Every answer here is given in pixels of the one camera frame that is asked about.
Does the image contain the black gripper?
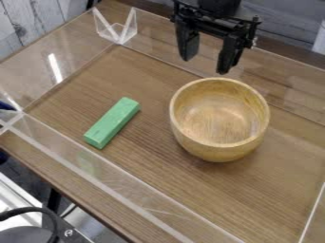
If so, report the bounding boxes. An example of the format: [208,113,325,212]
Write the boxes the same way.
[171,0,262,75]

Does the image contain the green rectangular block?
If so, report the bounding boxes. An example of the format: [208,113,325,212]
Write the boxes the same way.
[84,97,139,149]

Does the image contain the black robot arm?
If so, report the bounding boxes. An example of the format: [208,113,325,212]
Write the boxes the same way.
[170,0,262,75]

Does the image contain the light wooden bowl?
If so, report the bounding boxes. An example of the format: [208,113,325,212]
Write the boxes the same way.
[168,78,270,162]

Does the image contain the clear acrylic tray walls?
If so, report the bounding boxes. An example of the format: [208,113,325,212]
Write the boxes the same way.
[0,3,325,243]

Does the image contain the blue object at edge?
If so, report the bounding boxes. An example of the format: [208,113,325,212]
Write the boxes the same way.
[0,101,16,111]

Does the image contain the black metal bracket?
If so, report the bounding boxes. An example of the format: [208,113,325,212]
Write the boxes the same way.
[41,189,93,243]

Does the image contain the black cable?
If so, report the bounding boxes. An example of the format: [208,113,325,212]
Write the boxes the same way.
[0,206,61,243]

